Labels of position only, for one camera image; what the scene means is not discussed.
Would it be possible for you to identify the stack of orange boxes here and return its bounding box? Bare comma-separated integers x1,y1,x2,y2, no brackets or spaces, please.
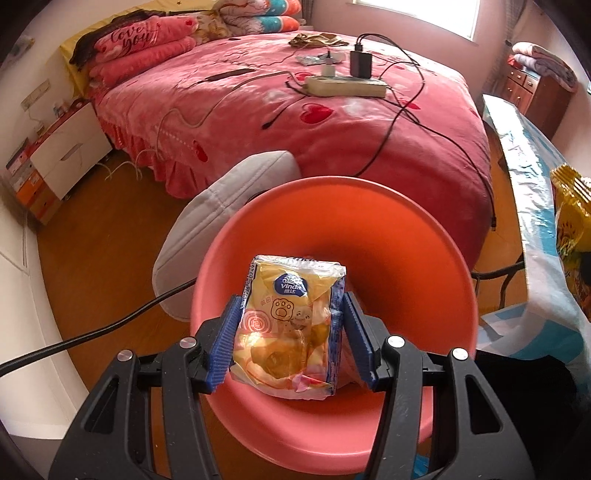
4,138,64,227

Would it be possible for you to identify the white cable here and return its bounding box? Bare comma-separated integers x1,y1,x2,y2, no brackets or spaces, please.
154,69,305,160

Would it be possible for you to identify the white panelled wardrobe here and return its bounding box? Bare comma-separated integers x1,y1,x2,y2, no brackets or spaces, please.
0,185,88,444

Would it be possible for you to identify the white power strip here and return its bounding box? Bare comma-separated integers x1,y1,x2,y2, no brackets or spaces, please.
305,75,387,99

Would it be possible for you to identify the folded blanket on cabinet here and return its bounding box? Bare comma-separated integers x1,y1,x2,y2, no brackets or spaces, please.
512,41,579,90

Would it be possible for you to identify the white nightstand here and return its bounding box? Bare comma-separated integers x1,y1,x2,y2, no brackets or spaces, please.
30,100,115,201

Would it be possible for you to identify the black metal table frame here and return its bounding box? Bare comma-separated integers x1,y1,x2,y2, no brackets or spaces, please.
470,258,527,317

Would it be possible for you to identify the window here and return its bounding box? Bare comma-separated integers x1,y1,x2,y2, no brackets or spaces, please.
348,0,481,40

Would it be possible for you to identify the wall socket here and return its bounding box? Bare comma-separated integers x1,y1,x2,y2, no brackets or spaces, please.
21,78,51,112

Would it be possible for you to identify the folded pink blanket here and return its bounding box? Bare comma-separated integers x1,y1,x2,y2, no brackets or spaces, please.
90,18,199,88

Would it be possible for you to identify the pink bed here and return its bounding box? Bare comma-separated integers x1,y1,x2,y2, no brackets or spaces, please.
88,30,492,259

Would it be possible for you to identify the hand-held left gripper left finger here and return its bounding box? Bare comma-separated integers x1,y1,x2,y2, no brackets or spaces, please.
48,295,245,480

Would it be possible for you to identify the floral rolled quilt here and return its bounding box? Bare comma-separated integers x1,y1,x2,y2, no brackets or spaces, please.
252,14,301,33
217,0,303,16

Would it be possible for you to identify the black charger with cable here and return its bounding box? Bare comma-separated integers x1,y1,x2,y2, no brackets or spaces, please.
355,32,498,232

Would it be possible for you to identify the yellow green snack bag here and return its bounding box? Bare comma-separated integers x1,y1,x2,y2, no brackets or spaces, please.
549,164,591,324

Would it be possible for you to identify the wooden cabinet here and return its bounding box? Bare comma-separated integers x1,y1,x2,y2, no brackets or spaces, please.
501,53,575,141

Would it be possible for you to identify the pink plastic basin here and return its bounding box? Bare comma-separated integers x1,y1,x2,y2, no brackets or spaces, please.
189,176,478,476

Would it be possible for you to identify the gold wrapper on bed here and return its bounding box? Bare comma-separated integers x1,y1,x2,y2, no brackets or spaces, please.
289,31,350,48

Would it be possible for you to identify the thick black cable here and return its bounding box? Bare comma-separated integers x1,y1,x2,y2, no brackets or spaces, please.
0,277,197,377

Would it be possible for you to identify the yellow floral pillow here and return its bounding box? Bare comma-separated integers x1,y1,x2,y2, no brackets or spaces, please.
189,9,259,47

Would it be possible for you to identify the yellow tissue packet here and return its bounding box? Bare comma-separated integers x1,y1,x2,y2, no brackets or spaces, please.
229,254,347,400

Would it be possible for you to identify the grey padded cushion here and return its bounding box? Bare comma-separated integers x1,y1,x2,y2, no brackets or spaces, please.
152,150,301,324

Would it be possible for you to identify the small wall fixture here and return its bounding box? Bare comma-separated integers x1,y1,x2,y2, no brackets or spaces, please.
7,37,35,61

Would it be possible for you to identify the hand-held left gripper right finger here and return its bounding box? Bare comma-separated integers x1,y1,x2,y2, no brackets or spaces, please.
341,291,536,480

